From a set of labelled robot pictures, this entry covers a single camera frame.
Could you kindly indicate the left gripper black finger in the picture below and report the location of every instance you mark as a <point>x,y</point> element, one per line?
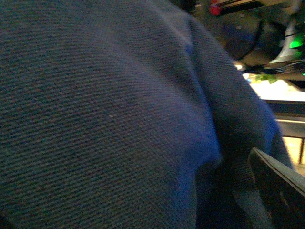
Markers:
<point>281,189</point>

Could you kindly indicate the blue denim garment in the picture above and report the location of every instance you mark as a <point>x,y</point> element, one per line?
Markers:
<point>125,114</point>

